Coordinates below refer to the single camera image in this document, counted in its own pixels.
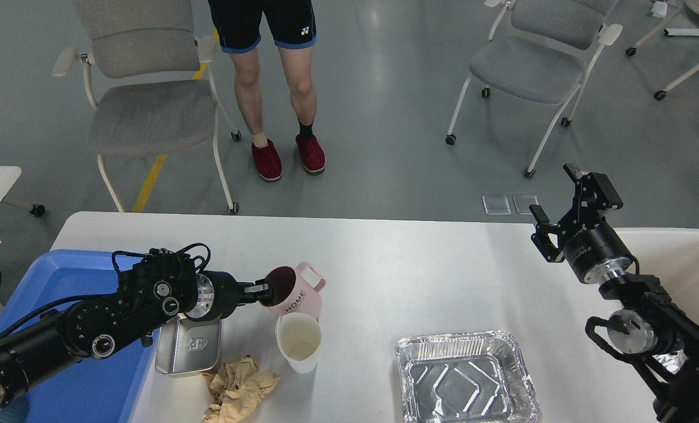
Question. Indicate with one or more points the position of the left floor socket plate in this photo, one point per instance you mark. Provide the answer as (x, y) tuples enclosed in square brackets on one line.
[(496, 204)]

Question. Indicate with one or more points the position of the grey chair left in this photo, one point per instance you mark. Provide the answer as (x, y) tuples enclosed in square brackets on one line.
[(130, 38)]

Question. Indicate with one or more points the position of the grey chair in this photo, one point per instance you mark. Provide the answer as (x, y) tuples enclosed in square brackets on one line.
[(130, 38), (538, 73)]

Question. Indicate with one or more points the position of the white paper cup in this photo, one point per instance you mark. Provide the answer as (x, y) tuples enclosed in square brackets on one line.
[(299, 338)]

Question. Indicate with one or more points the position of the foil tray in bin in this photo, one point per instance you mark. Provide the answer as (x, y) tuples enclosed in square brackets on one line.
[(672, 362)]

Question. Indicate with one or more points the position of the brown paper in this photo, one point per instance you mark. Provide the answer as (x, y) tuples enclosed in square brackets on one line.
[(236, 389)]

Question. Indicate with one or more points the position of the blue plastic tray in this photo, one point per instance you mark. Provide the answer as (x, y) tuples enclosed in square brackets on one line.
[(93, 390)]

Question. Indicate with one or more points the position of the right floor socket plate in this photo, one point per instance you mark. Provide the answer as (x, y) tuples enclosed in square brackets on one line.
[(522, 203)]

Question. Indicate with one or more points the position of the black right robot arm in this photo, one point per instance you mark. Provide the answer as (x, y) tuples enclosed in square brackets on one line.
[(650, 332)]

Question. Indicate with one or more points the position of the floor socket plate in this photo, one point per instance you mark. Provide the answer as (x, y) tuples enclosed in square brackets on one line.
[(496, 204), (522, 203)]

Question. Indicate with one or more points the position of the white plastic bin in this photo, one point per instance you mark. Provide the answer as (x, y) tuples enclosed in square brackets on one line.
[(672, 255)]

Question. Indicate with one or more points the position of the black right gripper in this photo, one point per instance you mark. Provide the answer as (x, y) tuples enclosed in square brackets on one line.
[(583, 238)]

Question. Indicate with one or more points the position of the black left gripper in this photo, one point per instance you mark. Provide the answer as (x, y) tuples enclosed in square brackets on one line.
[(218, 294)]

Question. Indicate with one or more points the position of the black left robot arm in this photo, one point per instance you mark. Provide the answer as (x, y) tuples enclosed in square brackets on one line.
[(161, 285)]

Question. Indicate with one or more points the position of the stainless steel rectangular box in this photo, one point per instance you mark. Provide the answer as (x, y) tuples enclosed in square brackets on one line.
[(186, 347)]

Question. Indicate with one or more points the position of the pink HOME mug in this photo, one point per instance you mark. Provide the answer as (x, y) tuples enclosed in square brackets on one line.
[(292, 292)]

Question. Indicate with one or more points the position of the aluminium foil tray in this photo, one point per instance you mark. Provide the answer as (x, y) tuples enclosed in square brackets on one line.
[(475, 377)]

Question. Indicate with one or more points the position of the grey chair right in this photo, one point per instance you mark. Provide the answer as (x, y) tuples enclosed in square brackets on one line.
[(538, 73)]

